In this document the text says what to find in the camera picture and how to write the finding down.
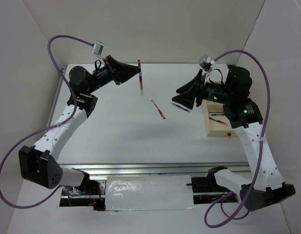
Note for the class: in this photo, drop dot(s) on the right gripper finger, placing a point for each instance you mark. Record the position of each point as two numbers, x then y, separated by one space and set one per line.
187 99
193 86

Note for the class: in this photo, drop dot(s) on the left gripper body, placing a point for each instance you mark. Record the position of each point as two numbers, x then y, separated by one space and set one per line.
110 72

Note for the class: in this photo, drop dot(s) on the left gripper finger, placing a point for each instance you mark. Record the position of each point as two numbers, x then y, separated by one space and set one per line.
123 77
123 69

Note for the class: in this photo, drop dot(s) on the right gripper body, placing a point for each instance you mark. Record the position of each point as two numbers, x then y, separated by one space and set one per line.
207 91

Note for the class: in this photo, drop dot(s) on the purple pen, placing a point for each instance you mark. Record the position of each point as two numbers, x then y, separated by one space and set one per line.
179 106

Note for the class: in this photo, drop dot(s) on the red capped pen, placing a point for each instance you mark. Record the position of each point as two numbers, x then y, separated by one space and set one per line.
158 109

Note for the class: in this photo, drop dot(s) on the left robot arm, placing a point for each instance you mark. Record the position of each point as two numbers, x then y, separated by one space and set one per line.
38 163

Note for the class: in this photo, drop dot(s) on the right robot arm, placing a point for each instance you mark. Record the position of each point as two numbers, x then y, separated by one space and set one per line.
247 122

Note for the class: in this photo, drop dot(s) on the beige compartment tray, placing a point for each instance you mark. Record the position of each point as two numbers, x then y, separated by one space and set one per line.
216 124

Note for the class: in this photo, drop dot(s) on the white front panel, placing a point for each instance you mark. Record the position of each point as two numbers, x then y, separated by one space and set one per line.
148 193

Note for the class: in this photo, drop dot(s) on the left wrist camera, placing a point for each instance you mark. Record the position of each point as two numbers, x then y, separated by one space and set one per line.
98 48

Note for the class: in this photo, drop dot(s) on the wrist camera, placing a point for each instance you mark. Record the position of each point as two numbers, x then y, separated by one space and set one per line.
206 62
98 48

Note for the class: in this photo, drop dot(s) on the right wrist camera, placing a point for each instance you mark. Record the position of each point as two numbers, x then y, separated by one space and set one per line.
206 62

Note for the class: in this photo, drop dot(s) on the aluminium frame rail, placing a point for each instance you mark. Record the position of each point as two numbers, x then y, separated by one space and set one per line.
148 169

